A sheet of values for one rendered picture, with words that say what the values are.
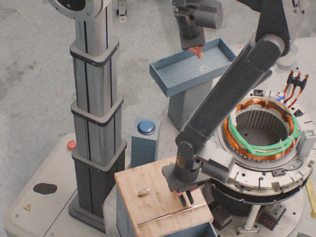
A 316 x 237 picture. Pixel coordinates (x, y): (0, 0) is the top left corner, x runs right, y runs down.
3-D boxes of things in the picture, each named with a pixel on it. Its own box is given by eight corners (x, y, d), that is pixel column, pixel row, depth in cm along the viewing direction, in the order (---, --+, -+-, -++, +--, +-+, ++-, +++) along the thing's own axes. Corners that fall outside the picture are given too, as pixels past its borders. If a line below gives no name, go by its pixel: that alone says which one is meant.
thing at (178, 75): (209, 94, 204) (220, 35, 181) (225, 116, 198) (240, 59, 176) (146, 120, 196) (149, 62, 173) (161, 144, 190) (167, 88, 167)
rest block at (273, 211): (262, 213, 173) (266, 204, 169) (272, 200, 176) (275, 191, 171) (275, 221, 171) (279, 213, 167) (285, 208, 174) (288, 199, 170)
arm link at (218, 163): (196, 110, 126) (178, 139, 122) (245, 132, 124) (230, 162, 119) (190, 142, 136) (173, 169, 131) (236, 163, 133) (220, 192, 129)
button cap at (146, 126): (154, 122, 164) (154, 121, 163) (152, 134, 161) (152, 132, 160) (140, 120, 164) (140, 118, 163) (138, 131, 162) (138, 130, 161)
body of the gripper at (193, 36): (201, 18, 166) (196, 1, 160) (206, 47, 161) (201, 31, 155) (178, 23, 167) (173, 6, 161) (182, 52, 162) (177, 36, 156)
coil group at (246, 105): (264, 110, 160) (268, 100, 156) (243, 113, 159) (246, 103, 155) (263, 105, 161) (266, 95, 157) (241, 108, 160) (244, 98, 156)
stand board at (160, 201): (212, 222, 146) (213, 218, 144) (140, 246, 141) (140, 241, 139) (182, 158, 156) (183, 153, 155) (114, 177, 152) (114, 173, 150)
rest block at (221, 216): (218, 206, 174) (220, 202, 172) (231, 219, 172) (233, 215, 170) (208, 214, 172) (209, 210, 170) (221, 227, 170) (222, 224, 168)
